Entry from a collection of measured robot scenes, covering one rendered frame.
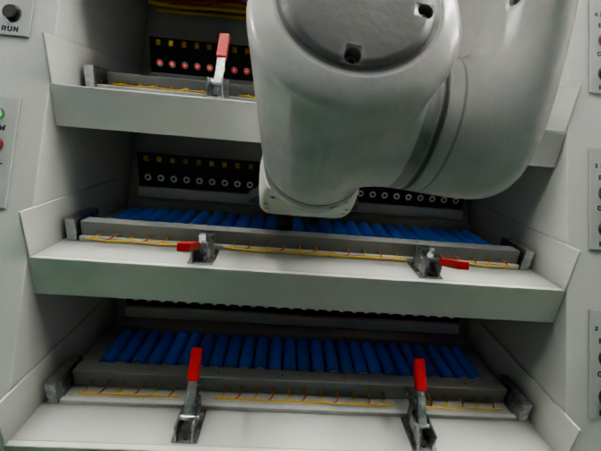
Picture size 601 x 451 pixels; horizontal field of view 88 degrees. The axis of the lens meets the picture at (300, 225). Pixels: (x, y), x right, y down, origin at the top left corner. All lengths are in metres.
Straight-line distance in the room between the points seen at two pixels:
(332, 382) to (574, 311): 0.30
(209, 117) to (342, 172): 0.25
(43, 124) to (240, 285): 0.28
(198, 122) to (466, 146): 0.30
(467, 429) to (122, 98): 0.57
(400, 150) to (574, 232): 0.36
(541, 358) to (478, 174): 0.37
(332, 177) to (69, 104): 0.35
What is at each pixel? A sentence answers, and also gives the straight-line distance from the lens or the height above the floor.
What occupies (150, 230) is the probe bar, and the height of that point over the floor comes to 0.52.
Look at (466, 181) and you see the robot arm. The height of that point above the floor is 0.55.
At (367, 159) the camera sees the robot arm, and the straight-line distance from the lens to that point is 0.16.
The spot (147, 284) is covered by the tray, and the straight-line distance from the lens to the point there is 0.39.
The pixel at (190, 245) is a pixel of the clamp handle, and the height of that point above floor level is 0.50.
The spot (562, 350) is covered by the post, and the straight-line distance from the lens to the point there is 0.50.
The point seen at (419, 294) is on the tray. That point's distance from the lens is 0.39.
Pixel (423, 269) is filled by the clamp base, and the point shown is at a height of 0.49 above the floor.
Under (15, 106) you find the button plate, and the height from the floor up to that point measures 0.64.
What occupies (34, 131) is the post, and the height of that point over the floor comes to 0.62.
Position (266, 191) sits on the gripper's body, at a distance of 0.28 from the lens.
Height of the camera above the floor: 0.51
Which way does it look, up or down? 4 degrees up
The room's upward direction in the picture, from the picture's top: 4 degrees clockwise
